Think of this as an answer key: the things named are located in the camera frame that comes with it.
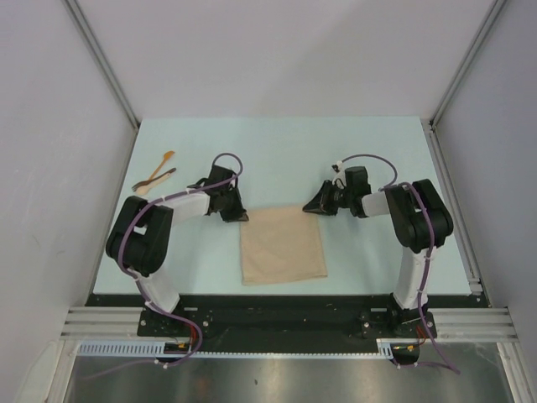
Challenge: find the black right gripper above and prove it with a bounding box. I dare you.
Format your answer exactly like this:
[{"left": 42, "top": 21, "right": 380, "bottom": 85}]
[{"left": 304, "top": 180, "right": 355, "bottom": 216}]

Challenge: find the beige cloth napkin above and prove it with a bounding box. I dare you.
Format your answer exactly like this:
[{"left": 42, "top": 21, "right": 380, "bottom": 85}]
[{"left": 240, "top": 206, "right": 328, "bottom": 285}]

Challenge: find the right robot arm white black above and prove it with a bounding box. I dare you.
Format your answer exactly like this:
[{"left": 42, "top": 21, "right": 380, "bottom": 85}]
[{"left": 302, "top": 166, "right": 454, "bottom": 338}]

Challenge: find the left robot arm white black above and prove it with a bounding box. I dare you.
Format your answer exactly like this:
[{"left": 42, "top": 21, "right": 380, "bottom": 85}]
[{"left": 105, "top": 165, "right": 248, "bottom": 336}]

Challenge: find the orange wooden spoon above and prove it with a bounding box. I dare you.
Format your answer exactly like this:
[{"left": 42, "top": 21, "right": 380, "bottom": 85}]
[{"left": 149, "top": 150, "right": 175, "bottom": 180}]

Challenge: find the light wooden spoon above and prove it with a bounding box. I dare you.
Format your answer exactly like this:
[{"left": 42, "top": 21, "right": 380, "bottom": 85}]
[{"left": 135, "top": 173, "right": 172, "bottom": 196}]

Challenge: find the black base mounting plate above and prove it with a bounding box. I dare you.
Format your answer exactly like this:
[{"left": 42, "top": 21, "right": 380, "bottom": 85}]
[{"left": 86, "top": 295, "right": 487, "bottom": 352}]

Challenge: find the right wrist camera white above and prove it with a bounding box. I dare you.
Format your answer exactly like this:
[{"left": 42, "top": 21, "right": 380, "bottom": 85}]
[{"left": 331, "top": 160, "right": 347, "bottom": 189}]

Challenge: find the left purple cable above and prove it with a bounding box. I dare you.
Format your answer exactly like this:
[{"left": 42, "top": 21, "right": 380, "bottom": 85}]
[{"left": 81, "top": 153, "right": 244, "bottom": 381}]

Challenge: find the purple cable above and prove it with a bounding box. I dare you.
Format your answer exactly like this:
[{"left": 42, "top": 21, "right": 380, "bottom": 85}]
[
  {"left": 341, "top": 154, "right": 461, "bottom": 374},
  {"left": 81, "top": 153, "right": 244, "bottom": 381}
]

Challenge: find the white slotted cable duct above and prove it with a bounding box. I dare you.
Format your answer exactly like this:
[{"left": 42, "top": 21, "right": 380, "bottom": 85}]
[{"left": 77, "top": 338, "right": 422, "bottom": 360}]

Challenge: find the right aluminium table rail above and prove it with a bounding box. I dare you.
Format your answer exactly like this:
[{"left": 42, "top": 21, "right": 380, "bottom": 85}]
[{"left": 421, "top": 119, "right": 487, "bottom": 295}]

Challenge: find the front aluminium cross rail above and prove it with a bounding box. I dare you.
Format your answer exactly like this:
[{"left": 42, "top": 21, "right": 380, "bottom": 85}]
[{"left": 60, "top": 306, "right": 519, "bottom": 343}]

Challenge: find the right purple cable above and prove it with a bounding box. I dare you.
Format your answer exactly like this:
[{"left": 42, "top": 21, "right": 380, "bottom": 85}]
[{"left": 341, "top": 154, "right": 461, "bottom": 374}]

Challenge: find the left aluminium frame post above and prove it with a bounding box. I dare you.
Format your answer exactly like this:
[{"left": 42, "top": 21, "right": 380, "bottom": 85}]
[{"left": 60, "top": 0, "right": 140, "bottom": 129}]

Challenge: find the aluminium frame post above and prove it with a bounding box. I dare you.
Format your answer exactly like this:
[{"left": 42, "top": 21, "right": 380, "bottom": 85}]
[
  {"left": 429, "top": 0, "right": 509, "bottom": 128},
  {"left": 60, "top": 0, "right": 140, "bottom": 129}
]

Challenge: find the right aluminium frame post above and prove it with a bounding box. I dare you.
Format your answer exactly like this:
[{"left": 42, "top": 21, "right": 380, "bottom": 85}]
[{"left": 429, "top": 0, "right": 509, "bottom": 128}]

